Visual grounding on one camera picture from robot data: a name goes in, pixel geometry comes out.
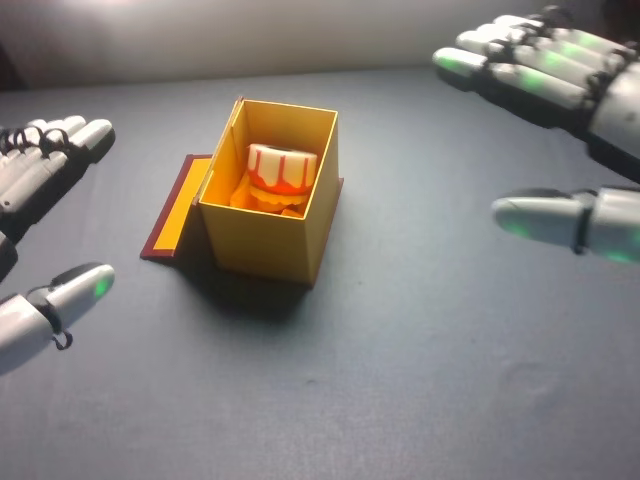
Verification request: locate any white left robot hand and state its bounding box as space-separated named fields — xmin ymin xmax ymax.
xmin=0 ymin=115 xmax=117 ymax=377

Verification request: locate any grey table cloth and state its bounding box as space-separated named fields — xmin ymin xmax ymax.
xmin=0 ymin=64 xmax=640 ymax=480

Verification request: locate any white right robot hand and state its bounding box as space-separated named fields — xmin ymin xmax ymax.
xmin=431 ymin=4 xmax=640 ymax=267

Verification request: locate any red box with yellow inside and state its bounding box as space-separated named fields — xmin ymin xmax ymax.
xmin=139 ymin=96 xmax=346 ymax=290

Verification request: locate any toy strawberry cake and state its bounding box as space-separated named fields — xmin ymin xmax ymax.
xmin=230 ymin=142 xmax=319 ymax=220

